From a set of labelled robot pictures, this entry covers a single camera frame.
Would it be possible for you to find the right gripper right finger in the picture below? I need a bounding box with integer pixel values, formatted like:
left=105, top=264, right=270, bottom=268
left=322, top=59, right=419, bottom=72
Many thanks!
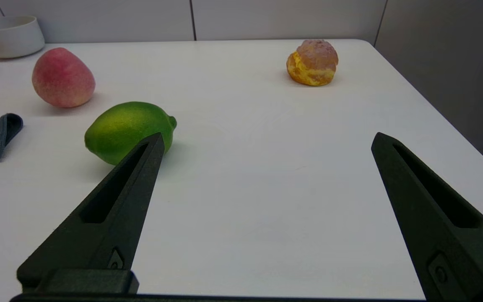
left=371, top=133, right=483, bottom=302

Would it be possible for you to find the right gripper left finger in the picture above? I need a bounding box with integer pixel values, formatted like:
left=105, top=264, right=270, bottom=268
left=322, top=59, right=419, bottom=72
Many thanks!
left=16, top=133, right=165, bottom=294

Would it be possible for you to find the green lime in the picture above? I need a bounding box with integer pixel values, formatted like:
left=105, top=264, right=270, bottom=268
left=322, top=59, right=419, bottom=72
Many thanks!
left=84, top=102, right=177, bottom=166

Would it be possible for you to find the pink peach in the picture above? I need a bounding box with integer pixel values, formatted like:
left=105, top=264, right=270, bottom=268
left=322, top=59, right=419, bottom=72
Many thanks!
left=31, top=47, right=96, bottom=109

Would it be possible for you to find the cream puff pastry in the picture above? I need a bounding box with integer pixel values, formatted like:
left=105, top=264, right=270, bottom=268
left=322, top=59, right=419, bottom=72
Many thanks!
left=286, top=39, right=339, bottom=87

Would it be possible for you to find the small white bowl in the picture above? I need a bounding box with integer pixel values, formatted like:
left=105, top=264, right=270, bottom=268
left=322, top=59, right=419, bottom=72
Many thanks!
left=0, top=16, right=45, bottom=59

